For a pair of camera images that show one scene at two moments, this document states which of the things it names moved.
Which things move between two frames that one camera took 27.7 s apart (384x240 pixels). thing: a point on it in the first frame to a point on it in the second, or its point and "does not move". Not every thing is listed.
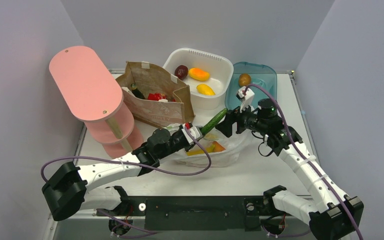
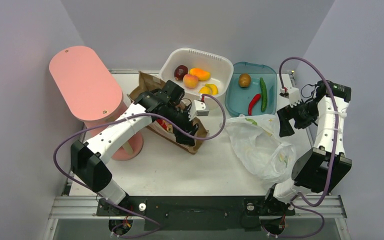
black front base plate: x=192 y=213 does not move
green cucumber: x=214 y=120 to x=264 y=94
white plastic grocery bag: x=214 y=149 to x=256 y=141
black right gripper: x=233 y=116 to x=284 y=114
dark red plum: x=181 y=71 does not move
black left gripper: x=186 y=148 to x=187 y=125
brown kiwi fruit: x=244 y=80 does not move
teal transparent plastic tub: x=263 y=76 does not move
